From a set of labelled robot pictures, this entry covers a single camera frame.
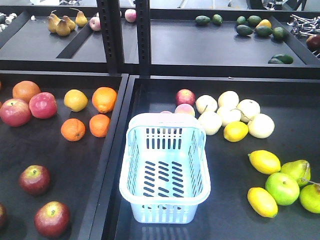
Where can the green apple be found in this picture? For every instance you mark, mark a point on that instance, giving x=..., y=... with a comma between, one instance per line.
x=283, y=188

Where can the green pear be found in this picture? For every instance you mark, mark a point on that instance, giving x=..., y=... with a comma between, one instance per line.
x=309, y=198
x=300, y=170

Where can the green pear lower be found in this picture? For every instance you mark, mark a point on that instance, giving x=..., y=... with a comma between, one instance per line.
x=309, y=198

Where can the black wooden fruit stand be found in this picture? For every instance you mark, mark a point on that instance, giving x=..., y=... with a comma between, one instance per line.
x=284, y=77

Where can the white pear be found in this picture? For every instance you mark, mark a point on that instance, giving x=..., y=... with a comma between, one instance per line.
x=211, y=122
x=261, y=126

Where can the glossy red apple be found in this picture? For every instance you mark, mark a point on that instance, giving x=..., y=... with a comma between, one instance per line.
x=43, y=105

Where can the dark red apple upper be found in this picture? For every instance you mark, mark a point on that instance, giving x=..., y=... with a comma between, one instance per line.
x=35, y=180

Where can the yellow lemon lower right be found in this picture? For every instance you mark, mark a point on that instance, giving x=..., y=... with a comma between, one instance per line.
x=262, y=202

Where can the large orange back left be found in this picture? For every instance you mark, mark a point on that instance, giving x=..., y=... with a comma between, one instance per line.
x=25, y=90

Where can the dark red apple lower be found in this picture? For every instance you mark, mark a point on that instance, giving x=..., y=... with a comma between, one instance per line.
x=52, y=219

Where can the white pear front left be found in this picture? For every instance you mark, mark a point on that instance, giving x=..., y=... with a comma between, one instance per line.
x=211, y=122

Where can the light blue plastic basket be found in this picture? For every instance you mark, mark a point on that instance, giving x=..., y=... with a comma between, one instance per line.
x=164, y=174

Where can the yellow orange citrus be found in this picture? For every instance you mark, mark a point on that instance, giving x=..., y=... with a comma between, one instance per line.
x=75, y=100

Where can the red apple right tray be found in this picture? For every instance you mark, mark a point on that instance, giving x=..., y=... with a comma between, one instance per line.
x=185, y=96

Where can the yellow lemon by pears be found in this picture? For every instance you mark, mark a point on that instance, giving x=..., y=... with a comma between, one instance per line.
x=235, y=131

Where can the large navel orange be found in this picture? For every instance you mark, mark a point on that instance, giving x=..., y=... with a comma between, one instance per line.
x=104, y=99

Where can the pink red apple left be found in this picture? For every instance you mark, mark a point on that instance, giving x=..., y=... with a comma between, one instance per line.
x=15, y=112

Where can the small orange left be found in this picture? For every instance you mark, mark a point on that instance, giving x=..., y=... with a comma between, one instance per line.
x=73, y=129

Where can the dark red apple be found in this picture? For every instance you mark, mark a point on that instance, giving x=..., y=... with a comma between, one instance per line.
x=35, y=180
x=52, y=219

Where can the yellow lemon upper right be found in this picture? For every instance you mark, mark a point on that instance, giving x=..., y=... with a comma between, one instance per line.
x=265, y=162

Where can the white pear front right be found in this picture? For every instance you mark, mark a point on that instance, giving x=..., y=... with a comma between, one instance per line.
x=261, y=126

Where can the green pear upper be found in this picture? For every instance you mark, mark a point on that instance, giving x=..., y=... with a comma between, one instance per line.
x=300, y=170

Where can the small orange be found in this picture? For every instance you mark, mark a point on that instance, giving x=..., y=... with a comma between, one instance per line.
x=99, y=125
x=73, y=129

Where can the peach near basket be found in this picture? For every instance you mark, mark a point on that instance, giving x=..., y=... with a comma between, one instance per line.
x=185, y=108

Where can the small orange right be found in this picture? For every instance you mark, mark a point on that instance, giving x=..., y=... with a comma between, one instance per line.
x=99, y=125

